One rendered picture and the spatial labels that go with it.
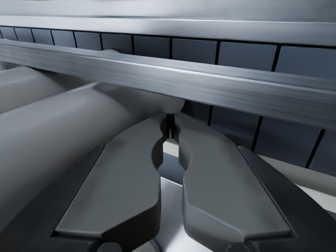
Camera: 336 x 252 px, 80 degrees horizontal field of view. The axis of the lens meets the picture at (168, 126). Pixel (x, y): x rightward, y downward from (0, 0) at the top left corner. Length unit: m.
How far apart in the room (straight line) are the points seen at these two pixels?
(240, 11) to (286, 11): 0.03
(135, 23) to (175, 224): 0.24
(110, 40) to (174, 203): 0.19
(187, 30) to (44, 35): 0.18
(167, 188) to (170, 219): 0.06
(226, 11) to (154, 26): 0.07
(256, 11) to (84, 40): 0.16
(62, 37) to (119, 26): 0.08
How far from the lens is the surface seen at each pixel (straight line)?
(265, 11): 0.20
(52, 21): 0.28
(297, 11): 0.20
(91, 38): 0.23
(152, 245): 0.36
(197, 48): 0.16
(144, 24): 0.19
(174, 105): 0.15
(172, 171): 0.25
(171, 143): 0.16
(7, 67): 0.20
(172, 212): 0.28
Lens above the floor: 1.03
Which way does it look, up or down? 49 degrees down
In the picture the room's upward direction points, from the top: 131 degrees counter-clockwise
